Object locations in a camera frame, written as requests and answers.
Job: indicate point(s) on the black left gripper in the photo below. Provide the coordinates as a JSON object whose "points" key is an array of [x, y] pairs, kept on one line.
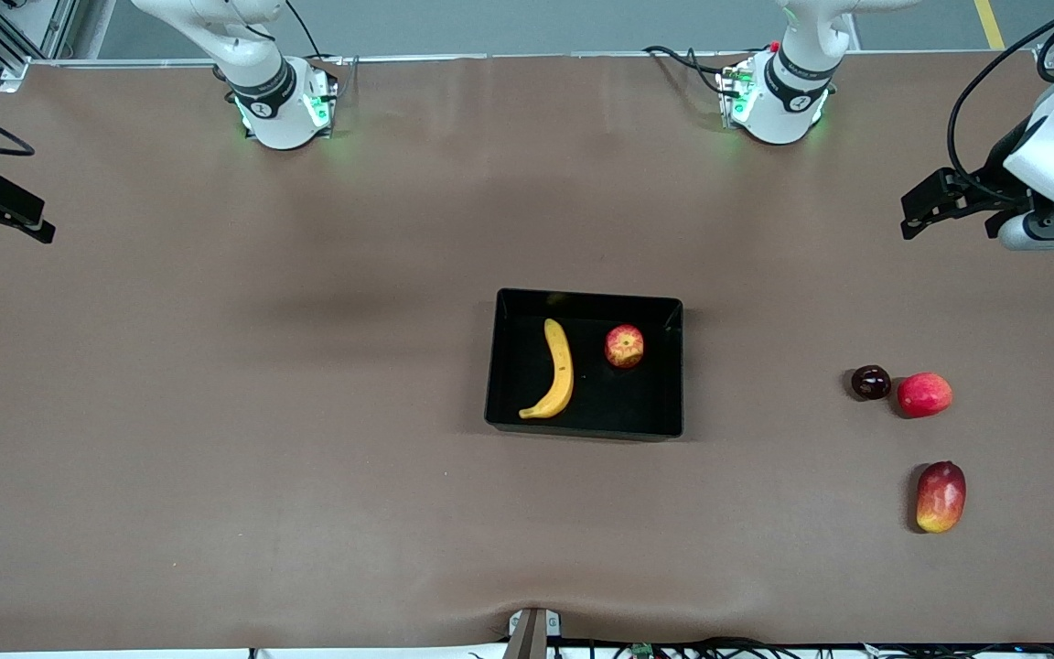
{"points": [[985, 186]]}

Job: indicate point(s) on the small red yellow apple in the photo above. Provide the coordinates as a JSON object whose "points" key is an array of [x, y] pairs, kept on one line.
{"points": [[625, 346]]}

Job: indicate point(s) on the black rectangular plastic tray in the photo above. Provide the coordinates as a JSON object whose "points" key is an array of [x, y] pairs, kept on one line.
{"points": [[618, 403]]}

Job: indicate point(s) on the yellow banana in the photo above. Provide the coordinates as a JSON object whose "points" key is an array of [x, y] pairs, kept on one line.
{"points": [[564, 366]]}

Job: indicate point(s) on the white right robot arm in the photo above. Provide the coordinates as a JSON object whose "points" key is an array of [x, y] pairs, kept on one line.
{"points": [[280, 119]]}

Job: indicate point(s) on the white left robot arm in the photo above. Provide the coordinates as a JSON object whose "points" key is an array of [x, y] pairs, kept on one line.
{"points": [[779, 114]]}

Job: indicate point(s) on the dark purple plum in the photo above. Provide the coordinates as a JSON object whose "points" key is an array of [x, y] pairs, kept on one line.
{"points": [[870, 383]]}

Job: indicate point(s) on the red round apple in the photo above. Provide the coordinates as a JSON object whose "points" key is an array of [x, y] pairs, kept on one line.
{"points": [[925, 395]]}

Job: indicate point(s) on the red yellow mango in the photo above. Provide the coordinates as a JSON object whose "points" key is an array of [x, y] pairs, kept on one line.
{"points": [[941, 499]]}

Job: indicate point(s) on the brown table cover sheet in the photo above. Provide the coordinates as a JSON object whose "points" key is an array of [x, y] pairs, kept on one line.
{"points": [[216, 412]]}

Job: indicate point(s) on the small green connector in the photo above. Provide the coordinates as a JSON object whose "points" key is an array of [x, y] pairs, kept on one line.
{"points": [[642, 650]]}

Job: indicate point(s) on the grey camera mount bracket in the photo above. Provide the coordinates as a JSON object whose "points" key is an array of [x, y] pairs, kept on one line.
{"points": [[532, 636]]}

